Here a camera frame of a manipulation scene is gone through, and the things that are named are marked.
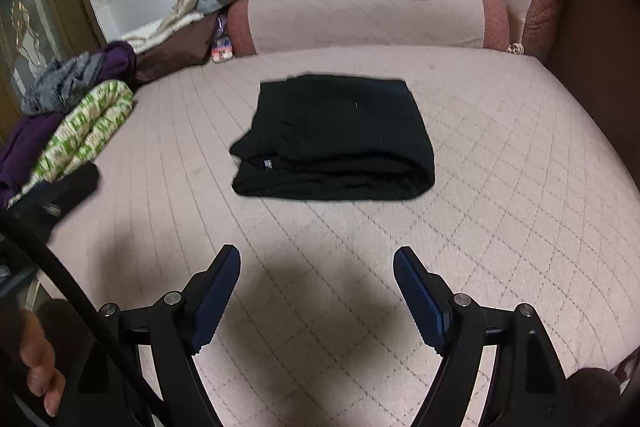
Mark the purple cloth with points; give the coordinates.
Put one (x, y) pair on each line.
(22, 147)

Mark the beige tassel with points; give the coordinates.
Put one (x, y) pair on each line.
(515, 48)

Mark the cream knitted cloth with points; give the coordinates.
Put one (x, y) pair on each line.
(170, 19)

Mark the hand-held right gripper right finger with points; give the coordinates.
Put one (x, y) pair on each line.
(420, 297)

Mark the brown cloth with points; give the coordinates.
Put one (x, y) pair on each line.
(175, 52)

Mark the grey crumpled cloth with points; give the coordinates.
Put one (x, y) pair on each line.
(60, 82)

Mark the green patterned cloth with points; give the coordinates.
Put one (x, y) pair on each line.
(85, 132)

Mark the person's left hand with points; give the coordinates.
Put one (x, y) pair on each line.
(37, 357)

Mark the dark cloth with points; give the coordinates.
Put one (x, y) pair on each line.
(595, 392)

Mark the black pants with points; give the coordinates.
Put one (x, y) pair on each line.
(340, 137)

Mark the pink quilted sofa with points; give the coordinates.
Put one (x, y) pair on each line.
(350, 247)

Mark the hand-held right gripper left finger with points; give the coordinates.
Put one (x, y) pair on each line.
(215, 297)

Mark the wooden door with gold ornament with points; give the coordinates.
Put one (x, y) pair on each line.
(35, 22)

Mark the small colourful packet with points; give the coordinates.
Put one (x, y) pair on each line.
(222, 49)

